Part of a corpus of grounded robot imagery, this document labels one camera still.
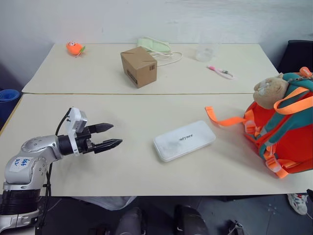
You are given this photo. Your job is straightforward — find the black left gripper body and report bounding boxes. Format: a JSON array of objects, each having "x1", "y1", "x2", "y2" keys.
[{"x1": 75, "y1": 127, "x2": 95, "y2": 155}]

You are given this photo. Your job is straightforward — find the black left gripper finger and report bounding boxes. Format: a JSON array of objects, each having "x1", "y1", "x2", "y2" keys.
[
  {"x1": 87, "y1": 123, "x2": 114, "y2": 135},
  {"x1": 92, "y1": 139, "x2": 123, "y2": 154}
]

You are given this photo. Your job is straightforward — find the orange and teal backpack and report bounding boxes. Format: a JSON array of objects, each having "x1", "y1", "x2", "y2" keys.
[{"x1": 204, "y1": 66, "x2": 313, "y2": 179}]

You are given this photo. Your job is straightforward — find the white plastic bag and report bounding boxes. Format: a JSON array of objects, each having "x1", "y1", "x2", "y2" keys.
[{"x1": 70, "y1": 196, "x2": 137, "y2": 212}]

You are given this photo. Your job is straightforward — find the brown cardboard box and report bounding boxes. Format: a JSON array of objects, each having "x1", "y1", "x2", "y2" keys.
[{"x1": 120, "y1": 47, "x2": 158, "y2": 89}]

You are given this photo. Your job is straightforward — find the white rectangular power bank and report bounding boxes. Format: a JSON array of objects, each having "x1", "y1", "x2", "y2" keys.
[{"x1": 153, "y1": 119, "x2": 217, "y2": 163}]

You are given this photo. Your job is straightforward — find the dark rounded robot leg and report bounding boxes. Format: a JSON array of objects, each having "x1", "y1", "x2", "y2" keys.
[
  {"x1": 114, "y1": 207, "x2": 147, "y2": 235},
  {"x1": 174, "y1": 204, "x2": 208, "y2": 235}
]

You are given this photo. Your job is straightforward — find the orange plush toy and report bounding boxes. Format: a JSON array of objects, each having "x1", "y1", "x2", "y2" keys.
[{"x1": 65, "y1": 41, "x2": 87, "y2": 58}]

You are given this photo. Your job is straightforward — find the light green pouch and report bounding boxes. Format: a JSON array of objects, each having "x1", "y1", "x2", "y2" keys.
[{"x1": 136, "y1": 37, "x2": 172, "y2": 53}]

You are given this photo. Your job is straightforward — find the clear plastic cup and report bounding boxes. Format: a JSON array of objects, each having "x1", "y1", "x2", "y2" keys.
[{"x1": 195, "y1": 33, "x2": 221, "y2": 62}]

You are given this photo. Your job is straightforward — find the pink white small tool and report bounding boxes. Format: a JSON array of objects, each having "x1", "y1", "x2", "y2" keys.
[{"x1": 206, "y1": 65, "x2": 236, "y2": 80}]

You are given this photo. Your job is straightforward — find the white sneaker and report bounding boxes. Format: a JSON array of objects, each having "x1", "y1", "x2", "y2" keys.
[{"x1": 287, "y1": 193, "x2": 308, "y2": 216}]

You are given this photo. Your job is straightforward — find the black chair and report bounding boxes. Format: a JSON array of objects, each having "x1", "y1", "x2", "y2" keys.
[{"x1": 277, "y1": 40, "x2": 313, "y2": 74}]

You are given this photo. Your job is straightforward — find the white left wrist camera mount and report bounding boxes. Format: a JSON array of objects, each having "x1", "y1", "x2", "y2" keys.
[{"x1": 65, "y1": 107, "x2": 88, "y2": 157}]

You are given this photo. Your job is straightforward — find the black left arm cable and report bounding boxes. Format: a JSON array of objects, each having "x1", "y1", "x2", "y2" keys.
[{"x1": 35, "y1": 109, "x2": 72, "y2": 230}]

